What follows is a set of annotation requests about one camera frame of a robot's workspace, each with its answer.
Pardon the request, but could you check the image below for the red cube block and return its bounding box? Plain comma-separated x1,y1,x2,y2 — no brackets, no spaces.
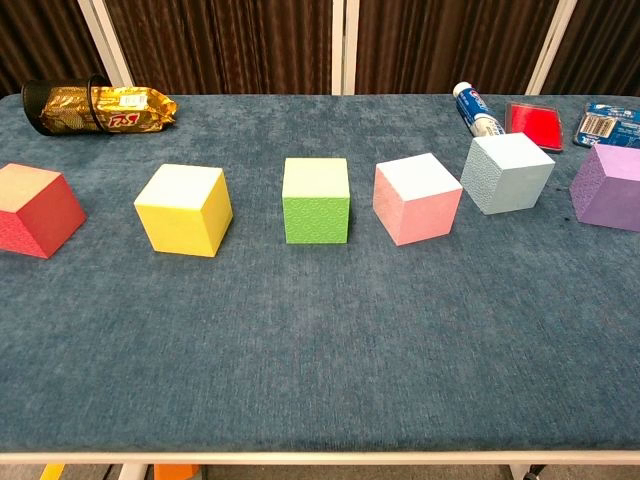
0,162,88,260

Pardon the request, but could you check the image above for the purple cube block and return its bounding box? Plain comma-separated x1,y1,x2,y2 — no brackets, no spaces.
569,143,640,233

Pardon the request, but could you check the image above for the black mesh pen cup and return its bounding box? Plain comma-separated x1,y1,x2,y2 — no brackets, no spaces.
21,74,112,137

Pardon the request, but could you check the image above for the blue white toothpaste tube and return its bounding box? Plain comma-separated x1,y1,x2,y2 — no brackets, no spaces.
452,81,506,139

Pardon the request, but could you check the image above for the red ink pad case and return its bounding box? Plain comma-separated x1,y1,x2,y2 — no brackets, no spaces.
503,101,565,154

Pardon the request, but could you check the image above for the blue cookie box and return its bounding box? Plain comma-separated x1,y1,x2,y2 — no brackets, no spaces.
571,102,640,150

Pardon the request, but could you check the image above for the yellow cube block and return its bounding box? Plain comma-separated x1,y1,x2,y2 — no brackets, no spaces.
133,163,234,259

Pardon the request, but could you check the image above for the light blue cube block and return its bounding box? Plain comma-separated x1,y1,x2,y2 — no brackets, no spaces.
460,132,557,216

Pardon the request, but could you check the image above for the white partition post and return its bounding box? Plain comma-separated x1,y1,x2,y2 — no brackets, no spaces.
524,0,579,96
330,0,360,96
77,0,136,89

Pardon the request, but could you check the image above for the orange object under table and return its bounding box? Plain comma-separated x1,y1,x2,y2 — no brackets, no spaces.
153,464,201,480

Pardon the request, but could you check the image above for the gold foil snack packet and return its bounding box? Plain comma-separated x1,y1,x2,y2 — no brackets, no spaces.
39,85,178,134

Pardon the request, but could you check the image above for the pink cube block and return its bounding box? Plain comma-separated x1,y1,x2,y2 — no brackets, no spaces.
372,152,464,247

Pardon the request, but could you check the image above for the brown pleated curtain panel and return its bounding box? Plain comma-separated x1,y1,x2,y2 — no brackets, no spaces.
104,0,335,96
355,0,559,96
0,0,109,99
542,0,640,97

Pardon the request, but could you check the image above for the green cube block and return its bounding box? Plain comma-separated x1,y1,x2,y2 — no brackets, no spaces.
281,157,351,246

